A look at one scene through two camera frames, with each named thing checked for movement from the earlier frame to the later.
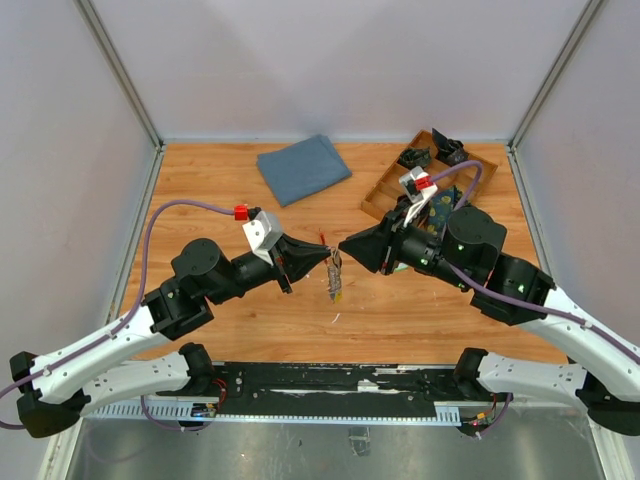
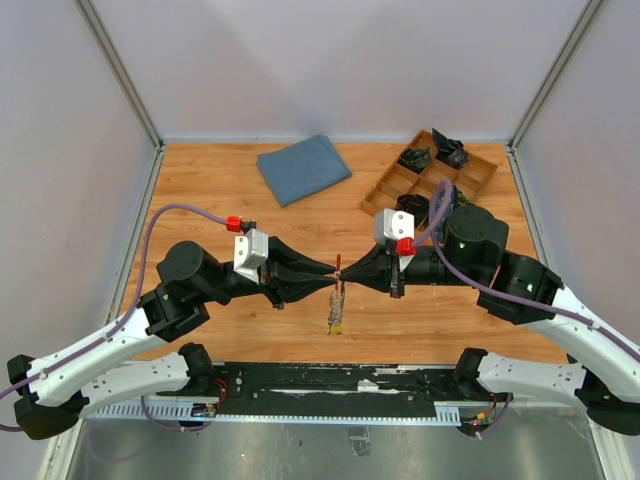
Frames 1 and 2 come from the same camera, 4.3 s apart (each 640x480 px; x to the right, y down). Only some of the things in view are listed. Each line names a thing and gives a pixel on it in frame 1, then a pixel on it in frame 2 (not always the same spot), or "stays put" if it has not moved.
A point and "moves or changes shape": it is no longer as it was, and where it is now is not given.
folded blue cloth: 301,169 stays put
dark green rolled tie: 416,157 stays put
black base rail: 330,391 stays put
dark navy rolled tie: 448,150 stays put
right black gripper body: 400,223 to 411,272
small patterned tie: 334,272 moves or changes shape
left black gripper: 296,258 to 283,257
